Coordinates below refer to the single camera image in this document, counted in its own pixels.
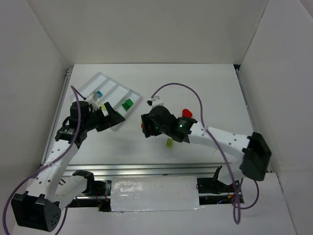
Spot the pale yellow lego brick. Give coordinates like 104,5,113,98
100,104,108,116

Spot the small dark green lego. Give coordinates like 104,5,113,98
122,98,134,112

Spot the yellow green lego brick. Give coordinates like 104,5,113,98
166,138,173,148

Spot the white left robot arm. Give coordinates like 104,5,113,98
11,101,125,232

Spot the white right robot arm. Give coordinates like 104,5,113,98
141,106,272,185

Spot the white divided sorting tray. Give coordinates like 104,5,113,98
76,72,142,119

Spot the red rounded lego block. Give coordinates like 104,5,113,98
182,109,193,118

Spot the silver foil tape sheet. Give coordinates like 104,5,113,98
111,176,200,212

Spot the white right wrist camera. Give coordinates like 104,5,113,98
147,96,164,109

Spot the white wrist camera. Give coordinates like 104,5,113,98
85,92,99,105
147,96,164,109

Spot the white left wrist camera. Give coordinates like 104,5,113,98
85,92,99,105

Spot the aluminium front rail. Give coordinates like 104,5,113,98
41,163,247,176

